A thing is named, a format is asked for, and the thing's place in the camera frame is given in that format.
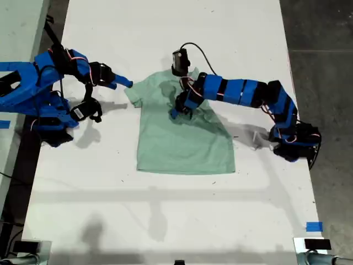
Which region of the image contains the grey tube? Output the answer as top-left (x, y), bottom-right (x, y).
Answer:
top-left (0, 253), bottom-right (41, 265)
top-left (297, 251), bottom-right (353, 265)

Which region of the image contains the black floor cable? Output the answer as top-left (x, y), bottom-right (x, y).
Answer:
top-left (0, 171), bottom-right (17, 184)
top-left (4, 229), bottom-right (24, 256)

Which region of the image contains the small black box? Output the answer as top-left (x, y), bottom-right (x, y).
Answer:
top-left (304, 238), bottom-right (331, 249)
top-left (13, 241), bottom-right (40, 252)

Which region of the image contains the black table strut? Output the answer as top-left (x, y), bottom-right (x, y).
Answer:
top-left (44, 15), bottom-right (63, 50)

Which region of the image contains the black grey camera box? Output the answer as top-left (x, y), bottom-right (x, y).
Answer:
top-left (171, 48), bottom-right (191, 77)

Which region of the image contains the thin white cable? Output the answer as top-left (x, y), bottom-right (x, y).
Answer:
top-left (250, 131), bottom-right (261, 151)

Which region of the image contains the pale green T-shirt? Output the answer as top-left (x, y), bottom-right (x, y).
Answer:
top-left (123, 67), bottom-right (236, 175)

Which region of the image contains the black camera box white label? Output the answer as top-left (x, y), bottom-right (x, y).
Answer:
top-left (70, 99), bottom-right (103, 123)

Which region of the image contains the pale side table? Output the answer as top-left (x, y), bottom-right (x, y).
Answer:
top-left (0, 0), bottom-right (51, 213)

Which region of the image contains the black camera cable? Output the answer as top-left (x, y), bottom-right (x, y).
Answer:
top-left (179, 42), bottom-right (218, 77)

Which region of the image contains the black arm base cable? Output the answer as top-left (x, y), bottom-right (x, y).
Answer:
top-left (308, 132), bottom-right (323, 169)

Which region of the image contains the silver corner bracket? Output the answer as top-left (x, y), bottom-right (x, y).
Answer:
top-left (292, 236), bottom-right (329, 256)
top-left (13, 240), bottom-right (52, 264)

